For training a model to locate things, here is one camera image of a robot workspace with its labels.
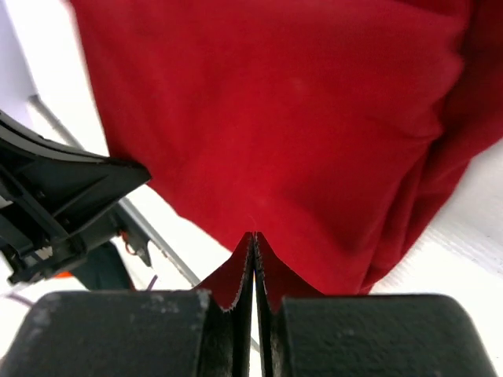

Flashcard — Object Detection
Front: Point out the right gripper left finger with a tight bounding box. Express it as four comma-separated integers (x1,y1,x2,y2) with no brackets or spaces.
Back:
1,233,254,376

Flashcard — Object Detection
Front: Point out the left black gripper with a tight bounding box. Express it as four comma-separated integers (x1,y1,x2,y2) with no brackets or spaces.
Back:
1,113,151,285

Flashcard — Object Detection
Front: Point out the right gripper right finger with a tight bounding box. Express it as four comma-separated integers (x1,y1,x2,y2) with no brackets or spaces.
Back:
254,233,495,376

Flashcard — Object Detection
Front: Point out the red t-shirt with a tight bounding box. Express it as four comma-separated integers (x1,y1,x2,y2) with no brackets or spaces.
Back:
72,1,502,295

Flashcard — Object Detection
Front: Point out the black cloth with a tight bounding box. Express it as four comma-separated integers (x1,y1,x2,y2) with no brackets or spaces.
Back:
70,241,134,291

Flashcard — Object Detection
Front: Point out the aluminium table rail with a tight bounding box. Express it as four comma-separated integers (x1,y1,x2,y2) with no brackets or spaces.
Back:
27,93,260,354

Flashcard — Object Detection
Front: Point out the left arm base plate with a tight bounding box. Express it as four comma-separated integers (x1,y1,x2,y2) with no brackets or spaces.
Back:
114,208,152,267

